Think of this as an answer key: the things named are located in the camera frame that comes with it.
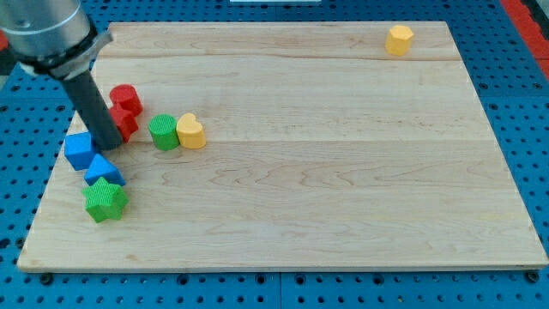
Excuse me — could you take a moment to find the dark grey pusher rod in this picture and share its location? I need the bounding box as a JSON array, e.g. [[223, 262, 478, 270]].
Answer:
[[61, 70, 123, 150]]

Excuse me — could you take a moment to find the green circle block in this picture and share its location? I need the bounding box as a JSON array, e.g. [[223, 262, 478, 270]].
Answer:
[[148, 114, 179, 151]]

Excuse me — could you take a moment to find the blue triangle block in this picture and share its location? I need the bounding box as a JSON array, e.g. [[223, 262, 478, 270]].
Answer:
[[84, 154, 125, 186]]

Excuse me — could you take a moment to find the green star block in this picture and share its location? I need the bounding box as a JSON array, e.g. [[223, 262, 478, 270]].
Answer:
[[82, 177, 129, 223]]

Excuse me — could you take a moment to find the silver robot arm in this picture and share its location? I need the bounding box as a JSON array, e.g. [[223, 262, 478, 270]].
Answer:
[[1, 0, 112, 81]]

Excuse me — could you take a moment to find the yellow heart block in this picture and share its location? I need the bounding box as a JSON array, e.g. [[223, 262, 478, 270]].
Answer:
[[176, 112, 206, 149]]

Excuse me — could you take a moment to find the blue cube block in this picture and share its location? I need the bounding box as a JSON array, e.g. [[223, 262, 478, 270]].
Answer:
[[64, 131, 100, 171]]

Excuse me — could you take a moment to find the red cylinder block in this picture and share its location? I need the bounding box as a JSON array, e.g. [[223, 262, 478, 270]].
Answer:
[[109, 84, 143, 116]]

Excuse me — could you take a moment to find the wooden board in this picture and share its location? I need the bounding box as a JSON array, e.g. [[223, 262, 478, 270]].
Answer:
[[18, 21, 548, 273]]

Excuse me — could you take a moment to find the red block behind rod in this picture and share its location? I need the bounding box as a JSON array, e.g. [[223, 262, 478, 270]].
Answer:
[[109, 105, 139, 143]]

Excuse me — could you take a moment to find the yellow hexagon block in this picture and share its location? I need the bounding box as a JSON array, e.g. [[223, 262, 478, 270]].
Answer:
[[385, 25, 414, 56]]

